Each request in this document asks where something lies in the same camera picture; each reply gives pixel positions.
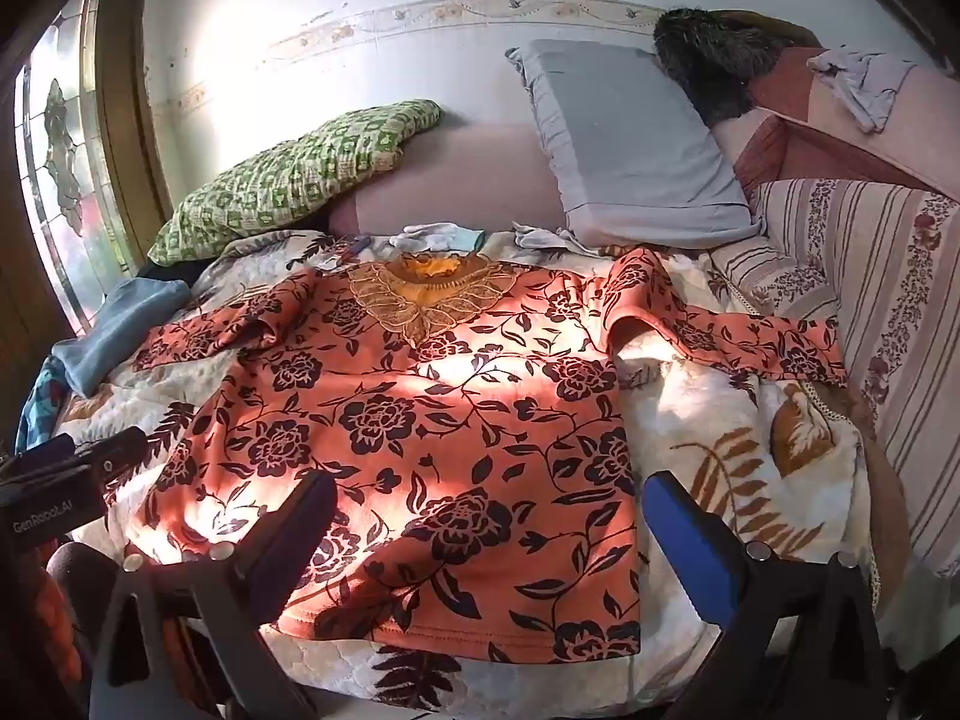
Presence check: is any green patterned pillow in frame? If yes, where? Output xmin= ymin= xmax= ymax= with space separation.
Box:
xmin=148 ymin=99 xmax=443 ymax=267

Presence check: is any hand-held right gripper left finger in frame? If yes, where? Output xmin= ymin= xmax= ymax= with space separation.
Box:
xmin=88 ymin=469 xmax=338 ymax=720

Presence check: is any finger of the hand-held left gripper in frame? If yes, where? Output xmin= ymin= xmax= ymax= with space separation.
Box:
xmin=71 ymin=426 xmax=151 ymax=494

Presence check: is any light grey cloth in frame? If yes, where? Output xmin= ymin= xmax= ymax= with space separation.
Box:
xmin=806 ymin=49 xmax=917 ymax=134

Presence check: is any pink maroon quilt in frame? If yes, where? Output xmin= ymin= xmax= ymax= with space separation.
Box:
xmin=709 ymin=11 xmax=960 ymax=196

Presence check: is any striped cushion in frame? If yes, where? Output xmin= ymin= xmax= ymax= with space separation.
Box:
xmin=709 ymin=178 xmax=960 ymax=578

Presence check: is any stained glass window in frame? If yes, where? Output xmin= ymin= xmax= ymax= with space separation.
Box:
xmin=15 ymin=0 xmax=143 ymax=331

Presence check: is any wooden window frame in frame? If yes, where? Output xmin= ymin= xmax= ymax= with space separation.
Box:
xmin=94 ymin=0 xmax=177 ymax=241

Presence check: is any blue fleece cloth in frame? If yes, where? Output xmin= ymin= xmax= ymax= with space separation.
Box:
xmin=52 ymin=279 xmax=192 ymax=398

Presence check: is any dark furry cushion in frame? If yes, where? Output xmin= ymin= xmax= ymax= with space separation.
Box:
xmin=652 ymin=6 xmax=781 ymax=127

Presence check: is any white crumpled cloth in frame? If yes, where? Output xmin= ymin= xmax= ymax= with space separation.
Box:
xmin=514 ymin=223 xmax=601 ymax=256

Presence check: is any teal patterned cloth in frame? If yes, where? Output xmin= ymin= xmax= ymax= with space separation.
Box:
xmin=15 ymin=356 xmax=72 ymax=455

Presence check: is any grey pillow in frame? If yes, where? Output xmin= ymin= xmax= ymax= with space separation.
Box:
xmin=506 ymin=39 xmax=762 ymax=248

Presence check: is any orange floral shirt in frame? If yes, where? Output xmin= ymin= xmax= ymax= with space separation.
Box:
xmin=105 ymin=247 xmax=848 ymax=665

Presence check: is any pink bed sheet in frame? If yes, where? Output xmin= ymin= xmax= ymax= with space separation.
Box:
xmin=326 ymin=124 xmax=571 ymax=237

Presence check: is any leaf-print blanket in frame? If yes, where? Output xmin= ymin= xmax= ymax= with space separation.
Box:
xmin=45 ymin=229 xmax=878 ymax=713

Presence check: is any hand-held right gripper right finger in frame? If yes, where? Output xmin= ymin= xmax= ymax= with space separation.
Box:
xmin=643 ymin=471 xmax=890 ymax=720

